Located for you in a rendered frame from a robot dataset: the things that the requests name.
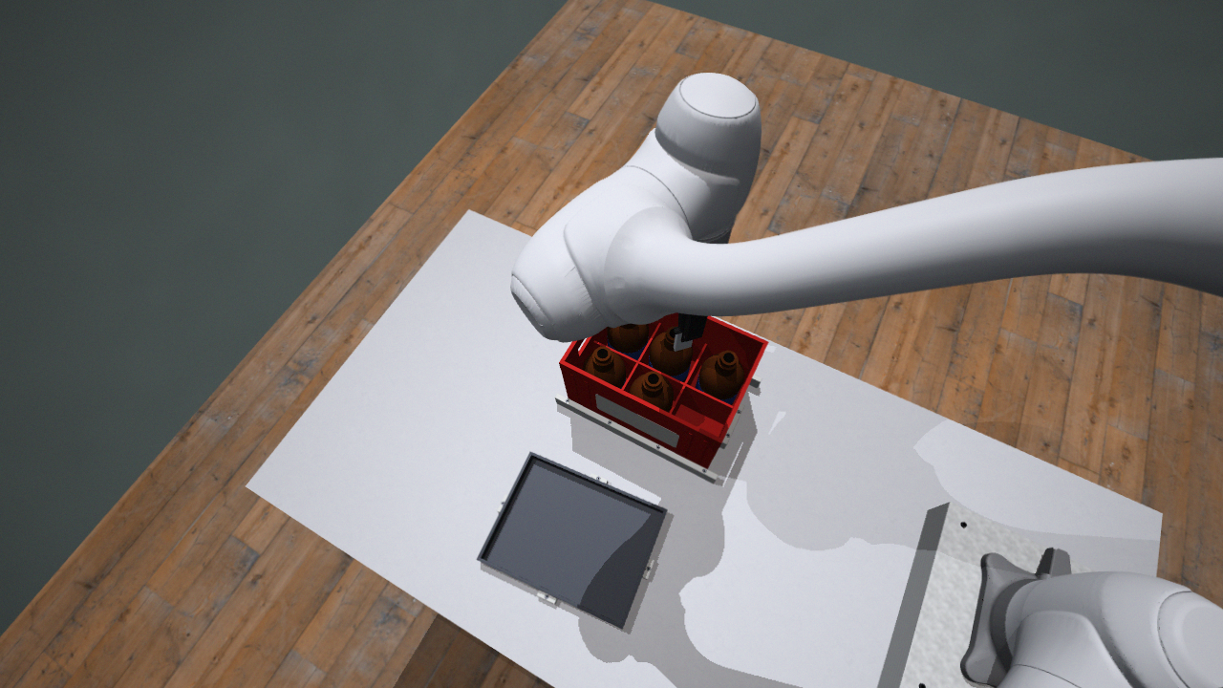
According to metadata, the brown glass bottle with blue label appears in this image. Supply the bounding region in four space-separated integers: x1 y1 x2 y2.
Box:
649 326 693 382

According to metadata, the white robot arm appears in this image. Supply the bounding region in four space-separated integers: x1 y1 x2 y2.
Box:
510 73 1223 688

